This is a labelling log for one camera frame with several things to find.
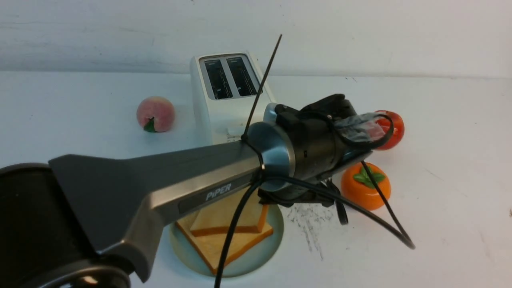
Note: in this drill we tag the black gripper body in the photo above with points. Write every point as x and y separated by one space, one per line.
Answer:
302 149

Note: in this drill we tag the toast slice from slot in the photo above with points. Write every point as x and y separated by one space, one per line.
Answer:
247 252
216 218

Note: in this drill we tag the light blue round plate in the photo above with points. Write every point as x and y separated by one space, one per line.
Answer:
274 218

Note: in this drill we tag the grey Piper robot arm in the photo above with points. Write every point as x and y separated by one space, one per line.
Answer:
80 216

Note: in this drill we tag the red apple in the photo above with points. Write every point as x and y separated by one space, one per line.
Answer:
398 128

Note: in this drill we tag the orange persimmon with green leaf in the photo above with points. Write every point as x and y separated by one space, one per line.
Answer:
356 186

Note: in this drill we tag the white two-slot toaster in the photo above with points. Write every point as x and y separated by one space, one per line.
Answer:
226 93

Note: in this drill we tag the pink peach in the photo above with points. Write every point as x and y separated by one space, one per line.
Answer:
156 114

